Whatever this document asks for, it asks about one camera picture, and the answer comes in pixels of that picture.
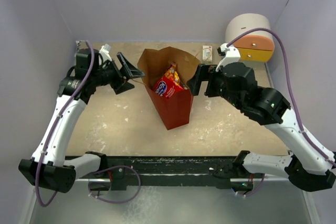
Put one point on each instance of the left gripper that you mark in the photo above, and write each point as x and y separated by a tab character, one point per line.
120	82

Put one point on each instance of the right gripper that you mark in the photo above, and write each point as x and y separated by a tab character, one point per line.
203	73

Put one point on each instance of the large red snack bag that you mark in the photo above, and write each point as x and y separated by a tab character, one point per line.
170	83

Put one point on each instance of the red paper bag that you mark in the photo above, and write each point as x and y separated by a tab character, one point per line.
175	111

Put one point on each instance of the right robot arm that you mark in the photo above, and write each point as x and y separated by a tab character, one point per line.
236	83

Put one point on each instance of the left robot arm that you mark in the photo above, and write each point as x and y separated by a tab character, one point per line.
47	168

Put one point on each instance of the small white box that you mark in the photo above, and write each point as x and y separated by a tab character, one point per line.
207	54

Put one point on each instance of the round pastel drawer cabinet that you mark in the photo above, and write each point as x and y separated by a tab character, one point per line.
256	46

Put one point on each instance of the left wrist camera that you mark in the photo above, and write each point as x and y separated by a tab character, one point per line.
104	51

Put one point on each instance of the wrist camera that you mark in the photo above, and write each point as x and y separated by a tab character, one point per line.
104	51
229	54

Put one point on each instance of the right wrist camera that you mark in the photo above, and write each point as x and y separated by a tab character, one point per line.
229	54

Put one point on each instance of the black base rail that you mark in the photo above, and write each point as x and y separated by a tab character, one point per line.
187	171

